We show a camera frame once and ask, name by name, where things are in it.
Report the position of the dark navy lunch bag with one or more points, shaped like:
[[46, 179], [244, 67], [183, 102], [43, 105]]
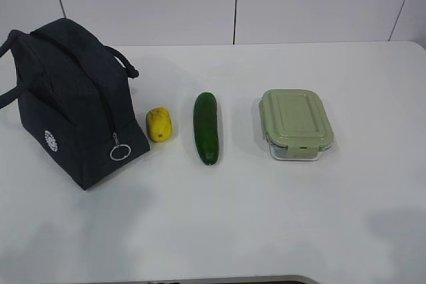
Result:
[[74, 99]]

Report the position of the green cucumber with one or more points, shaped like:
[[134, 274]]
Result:
[[205, 123]]

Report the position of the glass container green lid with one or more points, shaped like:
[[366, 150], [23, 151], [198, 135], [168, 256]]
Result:
[[295, 124]]

